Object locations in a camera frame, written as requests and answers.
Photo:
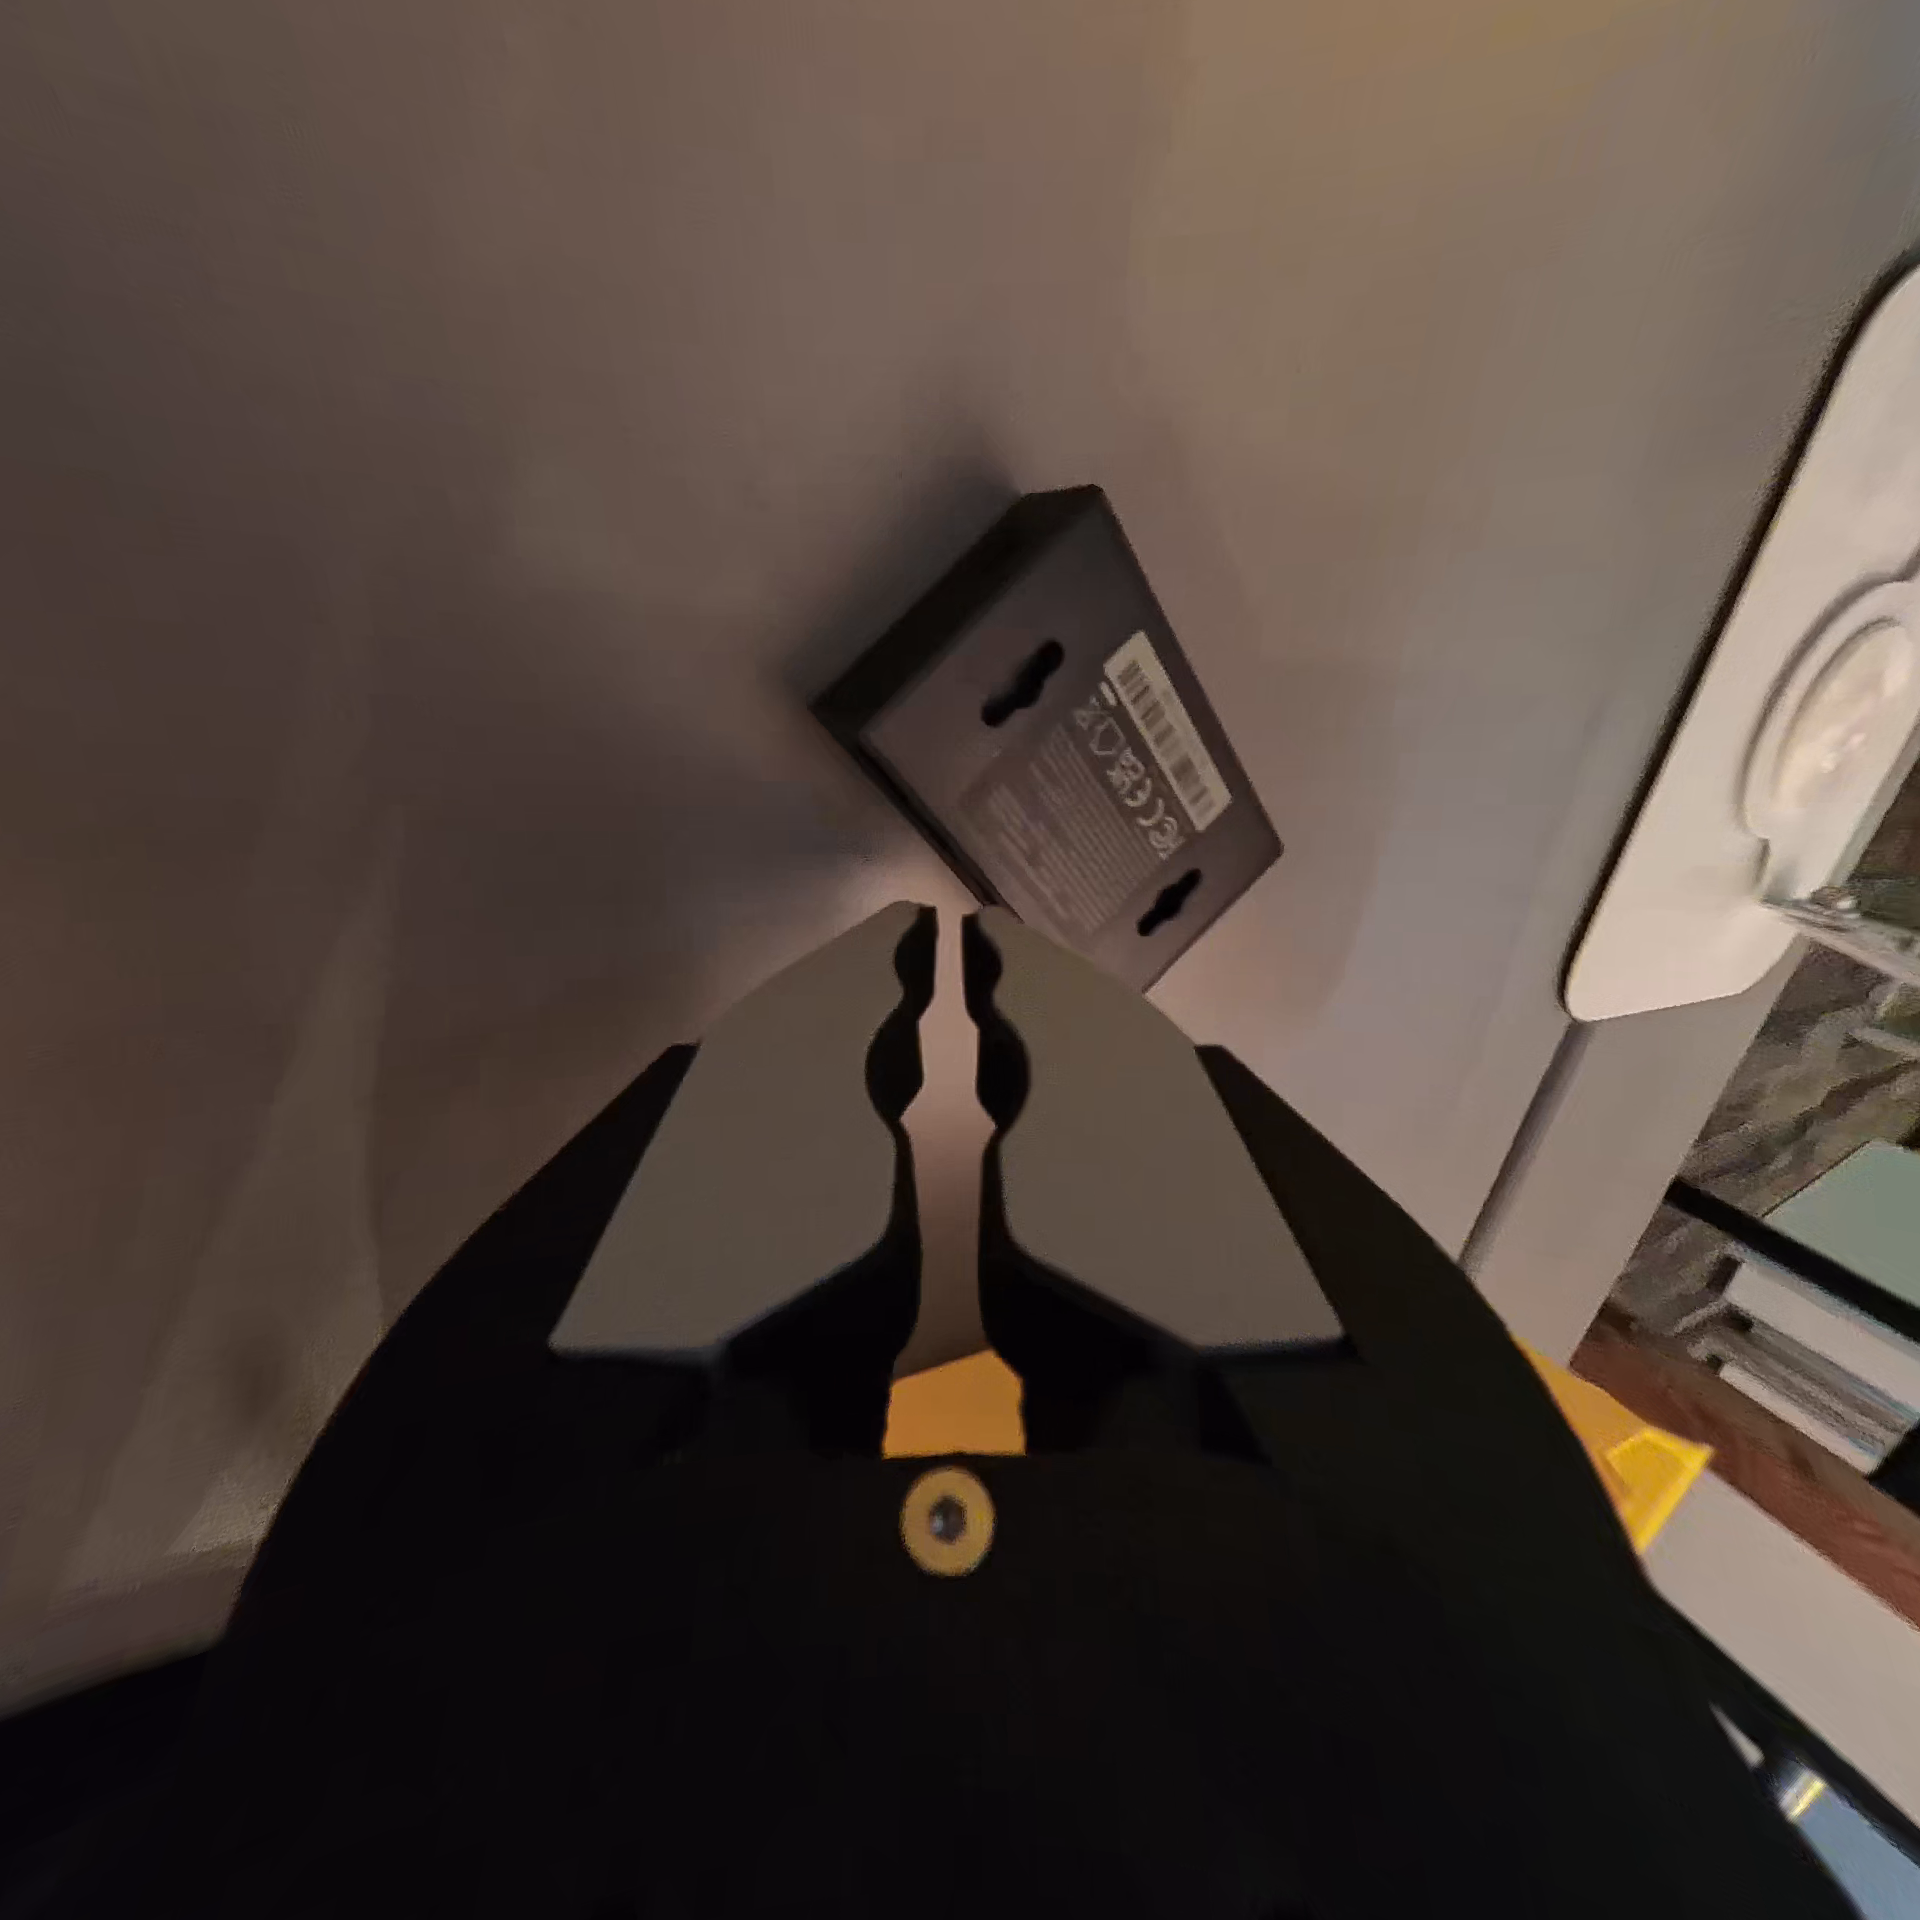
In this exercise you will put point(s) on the yellow plastic bin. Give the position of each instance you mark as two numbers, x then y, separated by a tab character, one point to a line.
953	1410

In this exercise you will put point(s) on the black ethernet switch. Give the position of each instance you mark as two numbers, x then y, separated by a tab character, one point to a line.
1081	751

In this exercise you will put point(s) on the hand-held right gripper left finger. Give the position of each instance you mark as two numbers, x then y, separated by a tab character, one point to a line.
734	1185

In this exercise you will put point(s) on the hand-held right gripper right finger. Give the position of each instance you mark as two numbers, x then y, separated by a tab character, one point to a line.
1171	1201

